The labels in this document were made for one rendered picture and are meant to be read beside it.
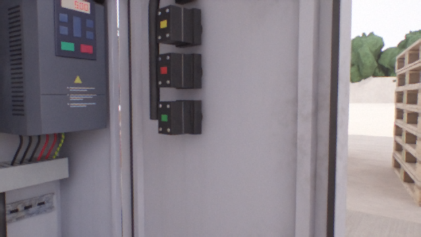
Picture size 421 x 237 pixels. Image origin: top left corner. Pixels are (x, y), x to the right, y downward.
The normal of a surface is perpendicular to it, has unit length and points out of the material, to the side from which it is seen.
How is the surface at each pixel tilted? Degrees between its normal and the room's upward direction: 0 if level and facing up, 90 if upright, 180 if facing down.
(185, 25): 90
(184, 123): 90
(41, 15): 90
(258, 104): 90
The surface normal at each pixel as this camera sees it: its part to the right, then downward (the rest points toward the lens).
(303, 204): -0.73, 0.04
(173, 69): 0.68, 0.05
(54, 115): 0.83, 0.04
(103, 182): -0.57, 0.06
